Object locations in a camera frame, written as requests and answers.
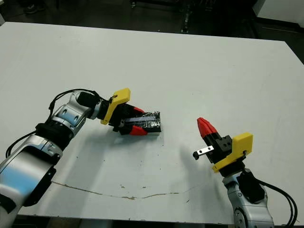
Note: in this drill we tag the black taped box lid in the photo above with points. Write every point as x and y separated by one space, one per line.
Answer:
153 121

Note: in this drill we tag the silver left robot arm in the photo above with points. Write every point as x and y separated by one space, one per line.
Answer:
35 156

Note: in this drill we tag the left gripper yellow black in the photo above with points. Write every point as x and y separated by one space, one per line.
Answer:
116 107

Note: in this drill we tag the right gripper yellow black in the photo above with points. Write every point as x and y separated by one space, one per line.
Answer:
235 152

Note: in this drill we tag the white cabinet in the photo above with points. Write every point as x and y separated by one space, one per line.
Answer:
280 9

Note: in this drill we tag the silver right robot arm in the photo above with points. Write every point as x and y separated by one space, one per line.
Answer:
249 209

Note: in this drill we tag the black wheeled stand leg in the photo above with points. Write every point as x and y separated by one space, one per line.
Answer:
185 22

